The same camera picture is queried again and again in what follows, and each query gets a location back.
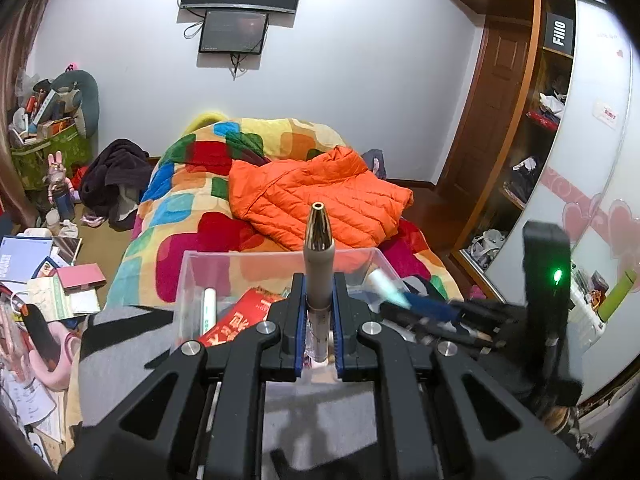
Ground green white tube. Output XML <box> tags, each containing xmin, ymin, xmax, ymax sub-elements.
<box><xmin>201</xmin><ymin>287</ymin><xmax>217</xmax><ymax>335</ymax></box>

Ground red tea packet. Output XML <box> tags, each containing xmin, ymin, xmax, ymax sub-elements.
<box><xmin>198</xmin><ymin>287</ymin><xmax>283</xmax><ymax>347</ymax></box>

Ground mint green bottle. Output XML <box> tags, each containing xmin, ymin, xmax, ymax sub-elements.
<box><xmin>367</xmin><ymin>269</ymin><xmax>410</xmax><ymax>309</ymax></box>

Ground white pen gold tip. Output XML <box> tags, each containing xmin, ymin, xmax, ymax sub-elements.
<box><xmin>303</xmin><ymin>202</ymin><xmax>335</xmax><ymax>363</ymax></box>

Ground grey black fleece blanket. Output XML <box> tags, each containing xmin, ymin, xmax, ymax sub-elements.
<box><xmin>74</xmin><ymin>307</ymin><xmax>382</xmax><ymax>479</ymax></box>

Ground clear plastic storage bin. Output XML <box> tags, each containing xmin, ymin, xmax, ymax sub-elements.
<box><xmin>172</xmin><ymin>248</ymin><xmax>408</xmax><ymax>347</ymax></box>

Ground pink black headset stand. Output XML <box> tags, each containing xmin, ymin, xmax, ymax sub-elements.
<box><xmin>21</xmin><ymin>304</ymin><xmax>81</xmax><ymax>391</ymax></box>

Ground colourful patchwork blanket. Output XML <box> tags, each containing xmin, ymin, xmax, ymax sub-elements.
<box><xmin>106</xmin><ymin>114</ymin><xmax>461</xmax><ymax>308</ymax></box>

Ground pink house shaped box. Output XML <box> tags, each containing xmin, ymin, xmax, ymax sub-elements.
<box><xmin>56</xmin><ymin>263</ymin><xmax>106</xmax><ymax>292</ymax></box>

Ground white wardrobe sliding door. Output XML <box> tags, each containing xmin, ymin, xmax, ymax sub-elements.
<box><xmin>487</xmin><ymin>1</ymin><xmax>639</xmax><ymax>304</ymax></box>

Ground orange puffer jacket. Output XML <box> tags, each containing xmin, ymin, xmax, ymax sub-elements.
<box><xmin>228</xmin><ymin>146</ymin><xmax>413</xmax><ymax>252</ymax></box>

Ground blue white booklet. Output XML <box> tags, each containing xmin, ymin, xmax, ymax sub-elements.
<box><xmin>0</xmin><ymin>236</ymin><xmax>53</xmax><ymax>283</ymax></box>

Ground dark purple clothes pile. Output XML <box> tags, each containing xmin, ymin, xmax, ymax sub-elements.
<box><xmin>79</xmin><ymin>139</ymin><xmax>152</xmax><ymax>231</ymax></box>

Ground pink bunny figure bottle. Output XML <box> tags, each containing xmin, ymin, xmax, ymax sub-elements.
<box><xmin>48</xmin><ymin>151</ymin><xmax>75</xmax><ymax>221</ymax></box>

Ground wooden door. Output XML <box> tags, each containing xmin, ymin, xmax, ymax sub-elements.
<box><xmin>438</xmin><ymin>18</ymin><xmax>530</xmax><ymax>210</ymax></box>

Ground green storage box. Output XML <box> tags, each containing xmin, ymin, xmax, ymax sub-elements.
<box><xmin>8</xmin><ymin>123</ymin><xmax>94</xmax><ymax>192</ymax></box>

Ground black Fiio box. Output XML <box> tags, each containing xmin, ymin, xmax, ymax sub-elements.
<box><xmin>542</xmin><ymin>12</ymin><xmax>574</xmax><ymax>56</ymax></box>

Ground grey plush cushion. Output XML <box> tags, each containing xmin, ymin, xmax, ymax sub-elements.
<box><xmin>52</xmin><ymin>70</ymin><xmax>100</xmax><ymax>139</ymax></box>

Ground striped brown curtain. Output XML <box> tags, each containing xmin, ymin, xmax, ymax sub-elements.
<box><xmin>0</xmin><ymin>0</ymin><xmax>82</xmax><ymax>226</ymax></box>

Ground small black wall monitor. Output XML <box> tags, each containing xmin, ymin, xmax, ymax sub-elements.
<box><xmin>198</xmin><ymin>10</ymin><xmax>268</xmax><ymax>55</ymax></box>

